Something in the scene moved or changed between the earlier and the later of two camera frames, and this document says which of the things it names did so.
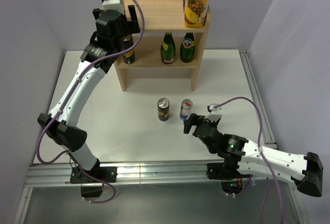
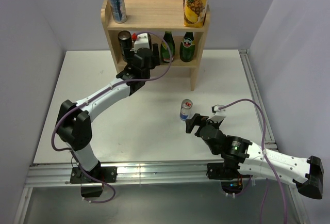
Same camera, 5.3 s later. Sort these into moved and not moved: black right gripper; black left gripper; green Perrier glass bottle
Moved: black left gripper
Not moved: black right gripper; green Perrier glass bottle
